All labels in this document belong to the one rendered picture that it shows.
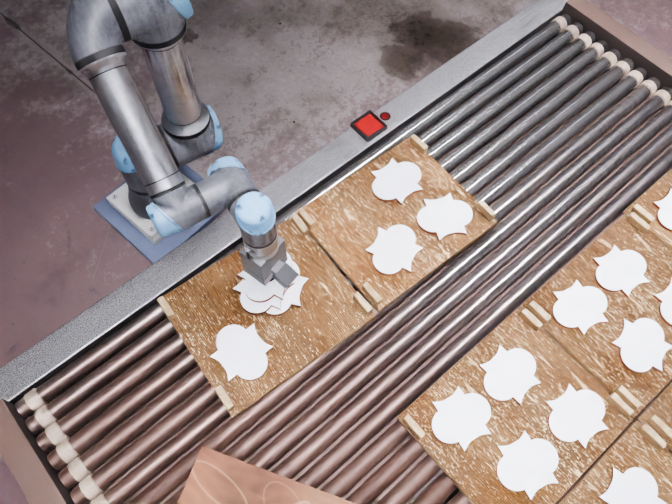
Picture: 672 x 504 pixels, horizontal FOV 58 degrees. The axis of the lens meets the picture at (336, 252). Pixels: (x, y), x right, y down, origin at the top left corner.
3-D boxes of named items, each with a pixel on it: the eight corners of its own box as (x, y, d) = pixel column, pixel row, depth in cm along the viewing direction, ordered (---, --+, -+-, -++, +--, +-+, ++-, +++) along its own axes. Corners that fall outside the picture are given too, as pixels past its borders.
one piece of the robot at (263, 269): (276, 274, 126) (281, 303, 140) (302, 244, 129) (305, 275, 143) (232, 244, 129) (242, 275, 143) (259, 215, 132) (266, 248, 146)
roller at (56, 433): (40, 438, 139) (31, 434, 134) (581, 38, 197) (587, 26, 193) (51, 455, 137) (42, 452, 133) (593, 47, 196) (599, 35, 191)
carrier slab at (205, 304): (157, 302, 149) (156, 299, 148) (294, 217, 160) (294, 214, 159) (232, 418, 137) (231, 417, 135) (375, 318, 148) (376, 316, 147)
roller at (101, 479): (73, 491, 134) (65, 489, 129) (618, 65, 192) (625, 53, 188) (85, 510, 132) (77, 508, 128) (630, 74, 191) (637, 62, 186)
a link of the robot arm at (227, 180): (187, 169, 123) (210, 209, 119) (236, 147, 126) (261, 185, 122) (194, 190, 130) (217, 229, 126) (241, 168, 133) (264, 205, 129)
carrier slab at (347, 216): (294, 215, 161) (293, 212, 159) (410, 139, 172) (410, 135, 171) (378, 313, 149) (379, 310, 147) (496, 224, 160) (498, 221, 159)
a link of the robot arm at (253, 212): (260, 180, 120) (281, 212, 117) (265, 208, 130) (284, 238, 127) (225, 197, 118) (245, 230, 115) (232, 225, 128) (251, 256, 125)
